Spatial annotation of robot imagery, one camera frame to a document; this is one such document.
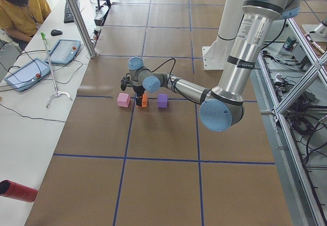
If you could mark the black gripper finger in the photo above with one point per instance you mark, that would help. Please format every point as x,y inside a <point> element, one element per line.
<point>138,101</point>

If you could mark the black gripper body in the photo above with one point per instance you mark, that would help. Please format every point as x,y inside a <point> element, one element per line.
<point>139,91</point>

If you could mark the orange foam cube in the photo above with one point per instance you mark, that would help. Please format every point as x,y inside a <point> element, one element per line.
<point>144,100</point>

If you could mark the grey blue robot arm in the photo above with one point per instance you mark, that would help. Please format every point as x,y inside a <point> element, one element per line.
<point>221,106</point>

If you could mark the pink foam cube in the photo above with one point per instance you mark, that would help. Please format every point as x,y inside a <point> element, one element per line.
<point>123,100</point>

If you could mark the purple foam cube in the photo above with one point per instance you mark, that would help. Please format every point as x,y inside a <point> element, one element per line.
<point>162,101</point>

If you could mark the silver reacher grabber tool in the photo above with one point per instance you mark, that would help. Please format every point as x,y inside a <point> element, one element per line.
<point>57,93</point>

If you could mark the far blue teach pendant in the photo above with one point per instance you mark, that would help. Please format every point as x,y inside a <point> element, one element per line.
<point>64,51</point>

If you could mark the blue teach pendant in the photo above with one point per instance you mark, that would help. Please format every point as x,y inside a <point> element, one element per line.
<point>64,51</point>
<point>28,75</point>

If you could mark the black keyboard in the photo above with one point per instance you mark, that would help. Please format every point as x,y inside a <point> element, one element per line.
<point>68,15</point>

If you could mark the black computer mouse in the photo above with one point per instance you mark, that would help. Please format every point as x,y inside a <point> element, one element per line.
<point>56,32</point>

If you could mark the near blue teach pendant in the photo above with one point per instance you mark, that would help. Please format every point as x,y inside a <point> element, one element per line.
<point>28,75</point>

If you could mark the white side desk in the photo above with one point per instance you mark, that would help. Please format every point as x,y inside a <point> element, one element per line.
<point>29,130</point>

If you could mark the person in yellow shirt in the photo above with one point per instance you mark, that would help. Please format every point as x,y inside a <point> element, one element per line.
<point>21,19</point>

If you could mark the green power adapter box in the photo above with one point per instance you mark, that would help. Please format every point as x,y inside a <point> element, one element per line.
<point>289,43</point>

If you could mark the red cylinder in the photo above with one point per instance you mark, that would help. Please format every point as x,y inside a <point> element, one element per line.
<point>13,190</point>

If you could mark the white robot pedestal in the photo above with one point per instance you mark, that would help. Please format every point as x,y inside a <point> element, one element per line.
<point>215,56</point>

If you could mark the aluminium frame post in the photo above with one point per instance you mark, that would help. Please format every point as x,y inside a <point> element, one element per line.
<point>82,28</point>

